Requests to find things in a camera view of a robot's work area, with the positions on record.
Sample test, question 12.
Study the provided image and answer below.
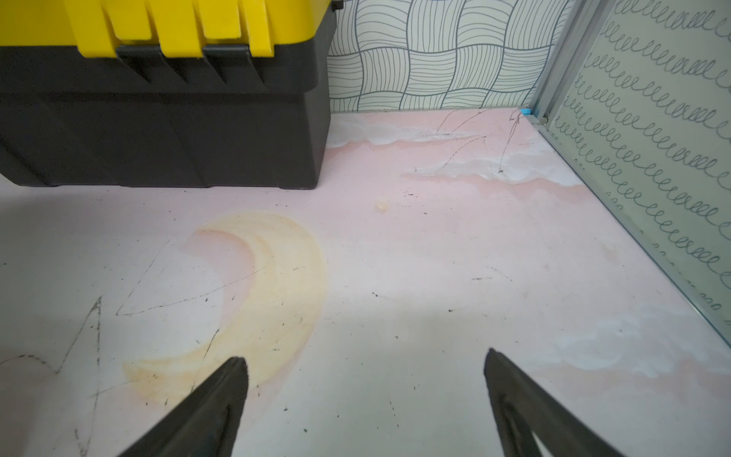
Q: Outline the yellow and black toolbox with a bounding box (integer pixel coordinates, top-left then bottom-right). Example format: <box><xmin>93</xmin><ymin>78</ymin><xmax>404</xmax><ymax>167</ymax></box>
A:
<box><xmin>1</xmin><ymin>1</ymin><xmax>343</xmax><ymax>190</ymax></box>

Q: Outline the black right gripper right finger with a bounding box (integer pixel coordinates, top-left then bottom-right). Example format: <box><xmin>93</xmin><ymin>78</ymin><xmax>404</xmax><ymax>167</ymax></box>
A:
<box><xmin>484</xmin><ymin>348</ymin><xmax>621</xmax><ymax>456</ymax></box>

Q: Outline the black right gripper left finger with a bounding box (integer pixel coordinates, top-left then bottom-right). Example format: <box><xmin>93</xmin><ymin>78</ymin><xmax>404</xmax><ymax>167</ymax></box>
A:
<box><xmin>122</xmin><ymin>357</ymin><xmax>249</xmax><ymax>457</ymax></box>

